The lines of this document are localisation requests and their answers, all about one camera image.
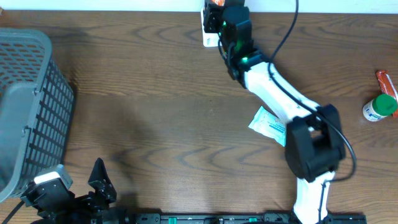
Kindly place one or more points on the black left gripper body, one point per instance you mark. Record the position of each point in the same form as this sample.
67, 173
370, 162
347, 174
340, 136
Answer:
86, 208

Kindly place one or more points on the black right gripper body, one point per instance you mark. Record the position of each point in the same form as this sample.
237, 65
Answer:
216, 24

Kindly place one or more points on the orange small carton box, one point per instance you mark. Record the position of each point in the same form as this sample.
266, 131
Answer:
218, 2

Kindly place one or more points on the light blue wipes packet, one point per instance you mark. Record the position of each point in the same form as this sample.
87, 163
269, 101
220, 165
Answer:
269, 125

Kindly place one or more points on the red Top snack packet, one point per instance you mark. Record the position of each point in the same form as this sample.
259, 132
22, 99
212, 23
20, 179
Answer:
386, 85

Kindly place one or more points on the green lid cup container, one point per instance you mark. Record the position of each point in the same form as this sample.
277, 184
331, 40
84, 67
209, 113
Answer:
379, 108

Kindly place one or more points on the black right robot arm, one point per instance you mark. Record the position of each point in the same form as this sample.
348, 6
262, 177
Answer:
314, 145

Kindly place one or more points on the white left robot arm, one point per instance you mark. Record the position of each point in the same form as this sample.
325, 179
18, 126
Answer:
111, 215

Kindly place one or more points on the white barcode scanner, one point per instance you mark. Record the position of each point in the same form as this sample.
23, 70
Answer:
209, 39

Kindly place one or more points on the dark grey plastic basket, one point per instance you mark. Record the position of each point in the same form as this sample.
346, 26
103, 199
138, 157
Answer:
37, 106

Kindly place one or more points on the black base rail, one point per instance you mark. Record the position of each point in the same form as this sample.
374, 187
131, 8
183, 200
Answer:
267, 218

